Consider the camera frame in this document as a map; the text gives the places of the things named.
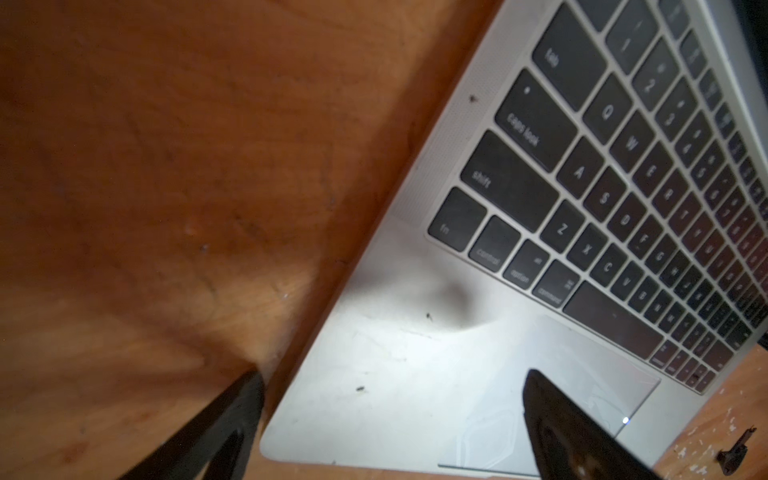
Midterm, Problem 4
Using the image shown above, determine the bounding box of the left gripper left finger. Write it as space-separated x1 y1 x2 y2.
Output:
121 370 265 479

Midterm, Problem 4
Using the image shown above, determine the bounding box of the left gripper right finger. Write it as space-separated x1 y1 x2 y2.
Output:
522 369 657 479

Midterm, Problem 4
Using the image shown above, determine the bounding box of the silver open laptop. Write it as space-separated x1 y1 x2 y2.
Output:
260 0 767 477

